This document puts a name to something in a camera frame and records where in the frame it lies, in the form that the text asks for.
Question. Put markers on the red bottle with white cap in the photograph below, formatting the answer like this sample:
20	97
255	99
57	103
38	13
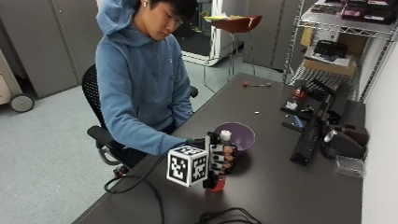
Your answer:
225	136

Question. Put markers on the purple bowl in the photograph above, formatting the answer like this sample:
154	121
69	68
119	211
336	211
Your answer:
241	134

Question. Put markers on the white cube with black markers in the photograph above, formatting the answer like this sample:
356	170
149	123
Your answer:
186	165

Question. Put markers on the small blue item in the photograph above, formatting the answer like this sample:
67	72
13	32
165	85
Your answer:
296	122

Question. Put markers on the long black device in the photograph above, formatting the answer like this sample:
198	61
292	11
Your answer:
310	137

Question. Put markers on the black tray with small parts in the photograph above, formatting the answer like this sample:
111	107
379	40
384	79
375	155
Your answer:
292	104

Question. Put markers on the black rounded device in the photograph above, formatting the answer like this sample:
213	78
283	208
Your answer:
346	141

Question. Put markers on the clear plastic box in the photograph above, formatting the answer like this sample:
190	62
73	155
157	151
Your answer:
350	166

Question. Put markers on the person in blue hoodie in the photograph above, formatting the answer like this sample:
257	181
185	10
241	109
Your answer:
141	84

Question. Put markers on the cardboard box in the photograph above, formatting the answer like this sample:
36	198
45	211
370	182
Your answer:
328	66

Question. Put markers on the black office chair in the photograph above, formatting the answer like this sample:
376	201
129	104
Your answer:
93	90

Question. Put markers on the black pouch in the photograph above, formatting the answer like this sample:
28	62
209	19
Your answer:
330	49

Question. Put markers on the brown bar stool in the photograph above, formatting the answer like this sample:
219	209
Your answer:
237	24

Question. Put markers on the white earbud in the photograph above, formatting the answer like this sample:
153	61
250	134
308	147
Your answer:
145	3

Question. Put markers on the beige cart with wheel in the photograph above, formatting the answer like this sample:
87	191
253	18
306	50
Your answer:
12	90

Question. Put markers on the grey cabinet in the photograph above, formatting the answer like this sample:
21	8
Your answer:
45	40

